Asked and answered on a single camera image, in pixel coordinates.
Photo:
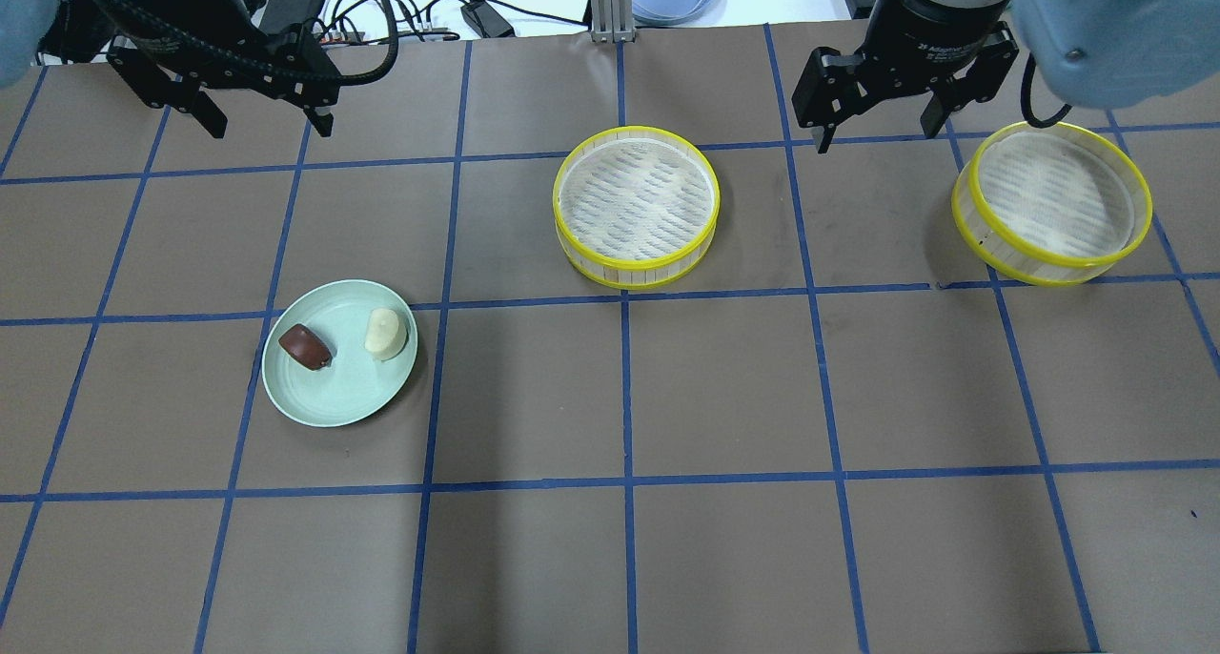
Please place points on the yellow steamer basket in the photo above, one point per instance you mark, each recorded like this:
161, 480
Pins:
635, 208
1051, 207

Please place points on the brown bun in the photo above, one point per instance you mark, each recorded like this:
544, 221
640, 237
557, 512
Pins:
305, 347

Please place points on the white bun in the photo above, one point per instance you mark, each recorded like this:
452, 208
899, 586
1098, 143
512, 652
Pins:
386, 334

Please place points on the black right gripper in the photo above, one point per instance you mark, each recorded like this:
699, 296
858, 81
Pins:
939, 20

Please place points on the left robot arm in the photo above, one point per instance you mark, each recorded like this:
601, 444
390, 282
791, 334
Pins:
161, 70

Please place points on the aluminium frame post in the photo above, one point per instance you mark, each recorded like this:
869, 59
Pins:
612, 21

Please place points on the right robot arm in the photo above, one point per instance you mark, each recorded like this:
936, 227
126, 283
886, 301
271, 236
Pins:
1093, 54

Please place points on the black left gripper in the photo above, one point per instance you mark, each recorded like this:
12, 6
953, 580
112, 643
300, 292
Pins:
181, 10

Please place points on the mint green plate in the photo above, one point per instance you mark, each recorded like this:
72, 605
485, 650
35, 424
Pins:
355, 385

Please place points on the black power adapter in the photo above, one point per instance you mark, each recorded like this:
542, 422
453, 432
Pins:
485, 21

